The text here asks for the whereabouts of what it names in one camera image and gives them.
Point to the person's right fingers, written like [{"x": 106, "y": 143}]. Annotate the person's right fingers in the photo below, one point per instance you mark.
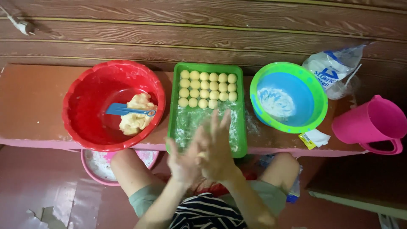
[{"x": 220, "y": 127}]

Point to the person's left fingers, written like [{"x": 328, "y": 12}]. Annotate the person's left fingers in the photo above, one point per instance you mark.
[{"x": 192, "y": 141}]

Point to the person's left hand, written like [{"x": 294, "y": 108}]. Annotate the person's left hand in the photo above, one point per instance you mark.
[{"x": 184, "y": 165}]

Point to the green plastic tray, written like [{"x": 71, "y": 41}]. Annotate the green plastic tray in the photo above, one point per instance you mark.
[{"x": 173, "y": 105}]

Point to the person's right leg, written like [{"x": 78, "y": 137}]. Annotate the person's right leg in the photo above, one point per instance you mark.
[{"x": 279, "y": 171}]

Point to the red plastic basin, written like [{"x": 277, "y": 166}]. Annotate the red plastic basin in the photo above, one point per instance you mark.
[{"x": 89, "y": 105}]

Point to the rows of yellow dough balls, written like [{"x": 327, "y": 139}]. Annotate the rows of yellow dough balls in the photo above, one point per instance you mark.
[{"x": 194, "y": 84}]

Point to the clear plastic packet blue print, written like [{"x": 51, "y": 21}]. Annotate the clear plastic packet blue print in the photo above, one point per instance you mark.
[{"x": 294, "y": 190}]

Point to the green and blue plastic bowl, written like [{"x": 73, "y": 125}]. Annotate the green and blue plastic bowl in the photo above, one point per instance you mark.
[{"x": 307, "y": 95}]

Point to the pink plastic jug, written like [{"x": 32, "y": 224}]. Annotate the pink plastic jug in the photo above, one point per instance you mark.
[{"x": 365, "y": 127}]

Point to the person's left leg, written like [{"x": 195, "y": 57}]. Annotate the person's left leg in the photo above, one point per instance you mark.
[{"x": 133, "y": 171}]

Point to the black white striped shirt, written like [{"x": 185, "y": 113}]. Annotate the black white striped shirt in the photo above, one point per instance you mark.
[{"x": 206, "y": 213}]

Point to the white flour heap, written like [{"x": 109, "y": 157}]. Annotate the white flour heap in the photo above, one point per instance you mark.
[{"x": 276, "y": 102}]

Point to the pink floury basin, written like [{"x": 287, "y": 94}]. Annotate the pink floury basin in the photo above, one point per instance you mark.
[{"x": 98, "y": 166}]

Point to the red plastic container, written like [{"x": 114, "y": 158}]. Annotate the red plastic container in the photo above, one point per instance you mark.
[{"x": 216, "y": 189}]

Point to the blue plastic scraper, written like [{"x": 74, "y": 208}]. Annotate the blue plastic scraper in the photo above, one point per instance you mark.
[{"x": 117, "y": 109}]

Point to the grey green shorts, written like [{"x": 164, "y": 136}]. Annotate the grey green shorts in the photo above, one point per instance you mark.
[{"x": 143, "y": 198}]

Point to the clear flour bag blue print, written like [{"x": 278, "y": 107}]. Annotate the clear flour bag blue print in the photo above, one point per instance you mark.
[{"x": 330, "y": 68}]

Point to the yellow dough lump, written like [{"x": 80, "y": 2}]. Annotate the yellow dough lump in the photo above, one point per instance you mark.
[{"x": 133, "y": 124}]

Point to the person's leg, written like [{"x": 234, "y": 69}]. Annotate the person's leg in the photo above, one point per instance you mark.
[
  {"x": 279, "y": 171},
  {"x": 133, "y": 171}
]

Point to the yellow and white sachet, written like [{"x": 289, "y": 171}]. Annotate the yellow and white sachet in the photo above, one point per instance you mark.
[{"x": 318, "y": 137}]

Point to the small clear plastic bag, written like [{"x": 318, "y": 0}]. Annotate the small clear plastic bag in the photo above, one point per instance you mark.
[{"x": 340, "y": 92}]

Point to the small dough piece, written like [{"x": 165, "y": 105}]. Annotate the small dough piece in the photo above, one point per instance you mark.
[{"x": 201, "y": 155}]

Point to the person's right hand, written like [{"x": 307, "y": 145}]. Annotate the person's right hand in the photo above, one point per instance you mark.
[{"x": 219, "y": 159}]

